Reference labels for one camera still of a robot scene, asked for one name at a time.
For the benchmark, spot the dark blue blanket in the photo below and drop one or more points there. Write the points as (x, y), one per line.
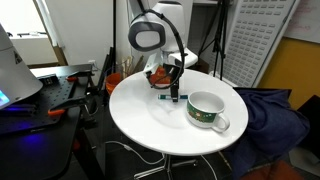
(273, 123)

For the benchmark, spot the round white table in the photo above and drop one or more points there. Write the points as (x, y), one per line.
(150, 123)

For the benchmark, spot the wooden sticks bundle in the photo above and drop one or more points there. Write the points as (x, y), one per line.
(128, 66)

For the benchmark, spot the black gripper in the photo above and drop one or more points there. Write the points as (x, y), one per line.
(172, 72)

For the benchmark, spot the window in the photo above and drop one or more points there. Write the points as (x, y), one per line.
(20, 16)

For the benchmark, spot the red cardboard card box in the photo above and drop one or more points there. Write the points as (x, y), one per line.
(156, 79)

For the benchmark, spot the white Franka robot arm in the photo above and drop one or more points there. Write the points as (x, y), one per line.
(156, 30)

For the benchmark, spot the black breadboard table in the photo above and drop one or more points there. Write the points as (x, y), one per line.
(40, 146)

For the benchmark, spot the wall whiteboard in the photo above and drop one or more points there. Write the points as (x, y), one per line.
(306, 20)

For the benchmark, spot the black tripod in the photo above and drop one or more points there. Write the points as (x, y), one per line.
(219, 40)

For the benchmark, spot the white green Christmas mug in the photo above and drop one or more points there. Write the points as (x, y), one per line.
(200, 116)

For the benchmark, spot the green dry erase marker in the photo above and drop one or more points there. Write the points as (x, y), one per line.
(164, 97)

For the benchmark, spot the orange bucket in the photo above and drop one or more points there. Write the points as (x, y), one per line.
(112, 81)

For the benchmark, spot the black controller box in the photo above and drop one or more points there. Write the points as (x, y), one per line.
(47, 80)

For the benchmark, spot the orange floor mat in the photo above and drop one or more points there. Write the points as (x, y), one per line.
(266, 171)

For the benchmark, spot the white perforated panel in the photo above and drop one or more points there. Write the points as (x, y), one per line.
(253, 43)

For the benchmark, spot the black light stand pole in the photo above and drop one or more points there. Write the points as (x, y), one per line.
(114, 33)

